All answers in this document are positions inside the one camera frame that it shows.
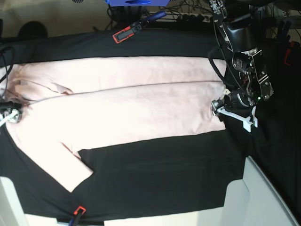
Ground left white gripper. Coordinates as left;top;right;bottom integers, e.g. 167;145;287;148
211;89;258;132

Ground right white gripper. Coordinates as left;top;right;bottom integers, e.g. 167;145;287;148
0;101;23;127

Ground pink T-shirt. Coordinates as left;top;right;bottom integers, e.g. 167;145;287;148
0;56;225;192

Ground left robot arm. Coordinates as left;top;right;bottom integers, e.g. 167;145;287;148
208;0;274;132

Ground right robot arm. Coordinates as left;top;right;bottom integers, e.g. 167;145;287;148
0;47;23;127

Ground orange blue clamp right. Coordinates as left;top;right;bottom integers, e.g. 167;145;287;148
277;21;295;66

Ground orange blue clamp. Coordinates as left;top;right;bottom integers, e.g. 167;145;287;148
112;11;166;44
277;21;295;66
68;206;86;226

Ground black table cloth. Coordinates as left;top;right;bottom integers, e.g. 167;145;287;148
0;30;301;221

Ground black power strip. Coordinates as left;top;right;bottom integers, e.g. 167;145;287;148
157;13;211;23

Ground orange blue clamp bottom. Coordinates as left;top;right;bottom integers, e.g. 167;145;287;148
68;206;86;226

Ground orange blue clamp top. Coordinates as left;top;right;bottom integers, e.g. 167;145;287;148
112;11;166;44

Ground blue plastic box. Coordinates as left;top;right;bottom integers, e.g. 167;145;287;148
105;0;170;7

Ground white table frame left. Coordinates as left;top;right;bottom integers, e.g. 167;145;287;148
0;177;58;226

